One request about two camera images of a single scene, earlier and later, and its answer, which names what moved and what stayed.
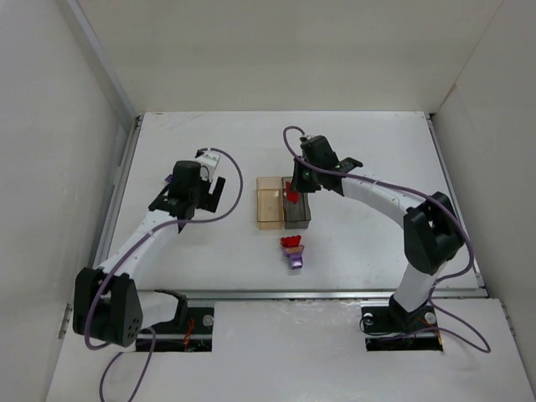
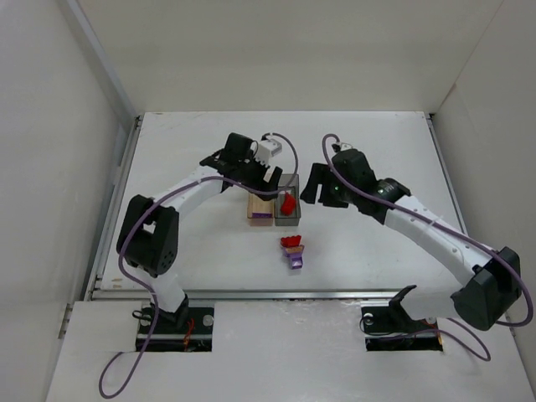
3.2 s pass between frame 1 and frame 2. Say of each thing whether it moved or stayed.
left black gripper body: moved
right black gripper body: moved
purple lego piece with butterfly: stayed
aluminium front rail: stayed
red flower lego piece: stayed
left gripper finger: moved
